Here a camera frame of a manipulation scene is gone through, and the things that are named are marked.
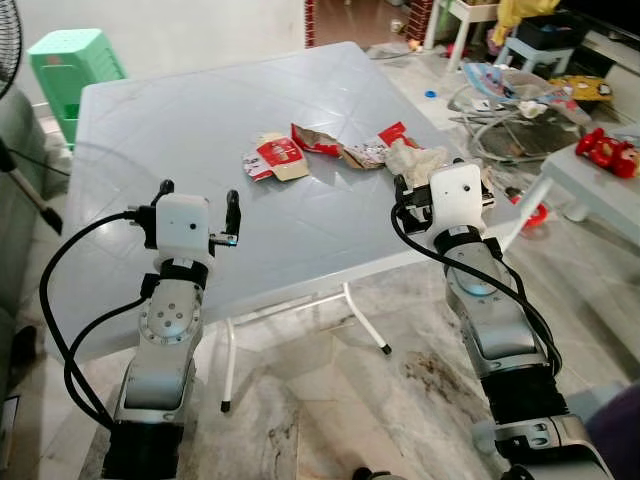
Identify small red wrapper scrap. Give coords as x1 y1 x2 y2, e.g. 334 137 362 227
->
377 121 421 151

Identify red white carton box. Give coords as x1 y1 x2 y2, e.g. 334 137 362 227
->
243 134 311 184

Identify torn red white wrapper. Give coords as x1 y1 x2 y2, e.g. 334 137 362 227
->
290 122 346 158

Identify colourful baby bouncer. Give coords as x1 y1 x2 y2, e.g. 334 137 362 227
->
445 62 593 163

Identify small pale blue kids table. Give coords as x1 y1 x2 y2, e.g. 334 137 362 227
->
500 140 640 253

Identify red plush toy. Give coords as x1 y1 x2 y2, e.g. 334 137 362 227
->
575 127 639 179

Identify yellow patterned toy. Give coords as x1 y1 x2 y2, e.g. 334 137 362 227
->
548 75 613 103

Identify small pale blue stool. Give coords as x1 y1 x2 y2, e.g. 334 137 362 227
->
497 38 576 79

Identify green plastic stool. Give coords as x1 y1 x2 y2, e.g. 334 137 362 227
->
28 28 127 151

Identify red tile door trim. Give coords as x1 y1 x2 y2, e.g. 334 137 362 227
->
405 0 436 43

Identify black plastic basket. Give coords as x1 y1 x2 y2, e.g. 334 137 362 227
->
515 12 591 51

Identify white television stand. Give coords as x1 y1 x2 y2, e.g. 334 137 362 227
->
575 28 640 91

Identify yellow cloth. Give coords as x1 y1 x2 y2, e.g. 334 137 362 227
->
490 0 563 46

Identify black standing fan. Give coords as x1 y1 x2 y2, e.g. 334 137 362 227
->
0 0 63 236

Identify black television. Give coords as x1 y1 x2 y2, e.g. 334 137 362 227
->
560 0 640 39

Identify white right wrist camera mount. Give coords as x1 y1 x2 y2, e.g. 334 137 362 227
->
428 163 486 233

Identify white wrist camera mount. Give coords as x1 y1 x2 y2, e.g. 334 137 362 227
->
152 193 213 263
428 163 486 233

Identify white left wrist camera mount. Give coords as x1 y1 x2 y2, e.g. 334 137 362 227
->
152 193 213 263

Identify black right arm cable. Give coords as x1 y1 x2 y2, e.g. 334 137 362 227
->
390 205 566 381

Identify red ring toy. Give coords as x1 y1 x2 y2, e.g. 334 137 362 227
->
512 195 549 231

